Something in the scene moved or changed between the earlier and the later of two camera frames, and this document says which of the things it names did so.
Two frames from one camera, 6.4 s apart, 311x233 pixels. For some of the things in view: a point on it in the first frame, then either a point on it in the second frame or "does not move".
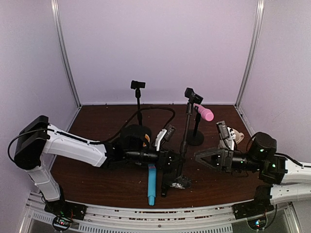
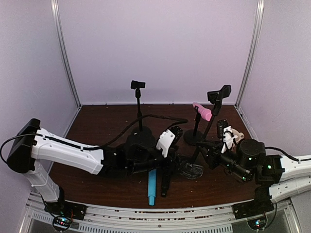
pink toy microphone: (207, 114) does not move
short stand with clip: (196, 137) does not move
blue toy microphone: (151, 184) does not move
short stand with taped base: (181, 181) to (193, 171)
